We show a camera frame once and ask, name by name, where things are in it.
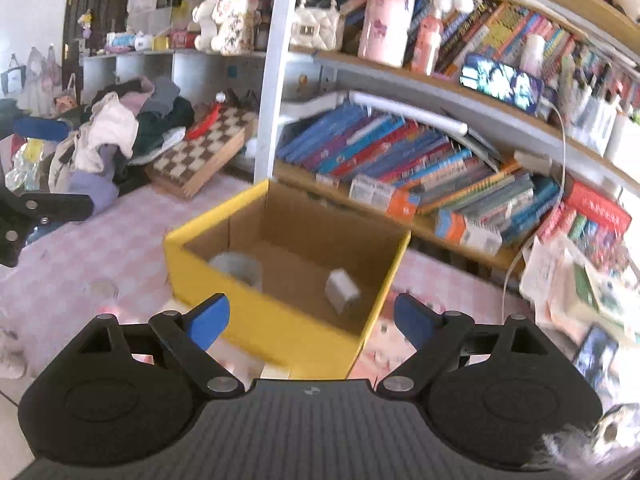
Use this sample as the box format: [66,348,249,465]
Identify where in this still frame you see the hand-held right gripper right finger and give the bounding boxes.
[374,293,556,397]

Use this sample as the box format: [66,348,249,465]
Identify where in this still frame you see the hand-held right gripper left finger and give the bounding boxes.
[70,293,246,400]

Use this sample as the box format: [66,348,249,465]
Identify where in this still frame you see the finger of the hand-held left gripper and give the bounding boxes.
[0,191,96,269]

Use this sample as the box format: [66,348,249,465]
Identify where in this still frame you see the yellow cardboard box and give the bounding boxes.
[163,179,412,381]

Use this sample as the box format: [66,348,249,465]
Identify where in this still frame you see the silver foil bag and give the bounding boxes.
[5,137,56,192]

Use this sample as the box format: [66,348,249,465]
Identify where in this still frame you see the grey tape roll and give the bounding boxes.
[209,252,264,292]

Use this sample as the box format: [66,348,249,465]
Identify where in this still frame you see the small white grey box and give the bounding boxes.
[324,269,362,317]

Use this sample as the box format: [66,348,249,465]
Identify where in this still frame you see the blue cloth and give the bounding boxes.
[12,117,71,143]

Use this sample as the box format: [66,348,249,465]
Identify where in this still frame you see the pile of clothes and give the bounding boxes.
[47,76,196,211]

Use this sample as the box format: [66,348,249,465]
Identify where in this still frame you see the orange white small carton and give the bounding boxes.
[348,175,421,220]
[434,209,503,257]

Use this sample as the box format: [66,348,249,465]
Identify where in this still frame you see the hanging white plastic bags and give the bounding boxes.
[22,45,66,111]

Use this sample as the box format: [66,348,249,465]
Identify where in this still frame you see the wooden chessboard case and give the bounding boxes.
[145,104,260,199]

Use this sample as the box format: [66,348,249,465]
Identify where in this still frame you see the stack of papers and booklets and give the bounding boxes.
[519,234,640,347]

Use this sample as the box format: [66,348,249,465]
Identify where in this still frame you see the red plastic toy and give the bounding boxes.
[185,102,223,142]

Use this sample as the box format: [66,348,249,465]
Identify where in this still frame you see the row of blue red books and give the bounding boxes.
[276,101,562,247]

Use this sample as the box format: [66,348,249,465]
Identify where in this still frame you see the dark glossy booklet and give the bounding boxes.
[572,325,622,387]

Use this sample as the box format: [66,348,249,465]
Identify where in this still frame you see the grey cubby cabinet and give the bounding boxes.
[80,50,267,111]

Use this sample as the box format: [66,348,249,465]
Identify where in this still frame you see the white light bar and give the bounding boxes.
[349,91,469,137]

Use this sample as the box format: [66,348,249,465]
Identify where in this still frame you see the red book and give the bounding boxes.
[540,180,634,261]

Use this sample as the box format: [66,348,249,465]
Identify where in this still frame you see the grey furry toy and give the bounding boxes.
[540,402,640,467]

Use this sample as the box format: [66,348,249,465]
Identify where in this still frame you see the white wooden bookshelf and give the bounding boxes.
[254,0,640,283]

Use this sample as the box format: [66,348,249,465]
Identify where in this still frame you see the smartphone with lit screen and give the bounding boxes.
[459,54,545,114]

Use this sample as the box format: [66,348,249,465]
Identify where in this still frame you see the white floral stuffed toy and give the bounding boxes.
[192,0,261,57]

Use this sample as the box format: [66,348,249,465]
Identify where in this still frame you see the white pen holder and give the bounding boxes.
[570,94,622,157]

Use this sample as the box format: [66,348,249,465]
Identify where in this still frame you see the pink water bottle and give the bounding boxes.
[411,7,445,76]

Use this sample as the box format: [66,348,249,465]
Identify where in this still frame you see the white plastic bottle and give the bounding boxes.
[520,34,546,77]

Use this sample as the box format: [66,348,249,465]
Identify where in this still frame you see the pink printed tumbler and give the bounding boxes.
[357,0,417,68]

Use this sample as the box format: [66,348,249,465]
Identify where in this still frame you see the row of colourful thin books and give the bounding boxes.
[435,0,588,92]

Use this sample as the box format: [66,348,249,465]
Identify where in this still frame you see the white quilted pearl handbag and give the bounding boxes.
[289,0,346,52]

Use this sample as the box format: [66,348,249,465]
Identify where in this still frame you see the white charging cable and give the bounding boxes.
[501,100,569,321]

